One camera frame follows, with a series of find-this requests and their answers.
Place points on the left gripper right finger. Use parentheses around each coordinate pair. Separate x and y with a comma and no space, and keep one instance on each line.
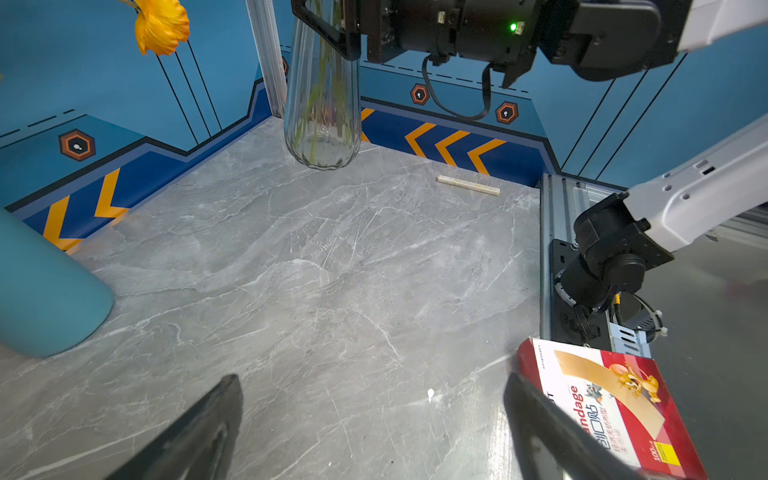
(548,444)

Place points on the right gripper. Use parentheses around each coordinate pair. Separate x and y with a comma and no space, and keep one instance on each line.
(392,28)

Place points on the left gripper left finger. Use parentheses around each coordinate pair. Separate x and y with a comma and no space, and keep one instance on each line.
(199,445)

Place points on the clear ribbed glass vase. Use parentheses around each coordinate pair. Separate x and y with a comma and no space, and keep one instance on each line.
(323,126)

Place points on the teal ceramic vase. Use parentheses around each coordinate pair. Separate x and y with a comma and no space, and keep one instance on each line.
(49,302)

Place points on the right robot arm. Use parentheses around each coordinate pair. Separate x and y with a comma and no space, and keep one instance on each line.
(621,112)

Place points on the red bandage box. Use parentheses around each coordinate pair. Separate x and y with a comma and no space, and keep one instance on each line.
(621,400)

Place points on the small beige stick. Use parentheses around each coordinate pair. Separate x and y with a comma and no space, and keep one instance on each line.
(468,185)

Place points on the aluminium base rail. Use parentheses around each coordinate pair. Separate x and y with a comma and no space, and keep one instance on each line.
(591,249)

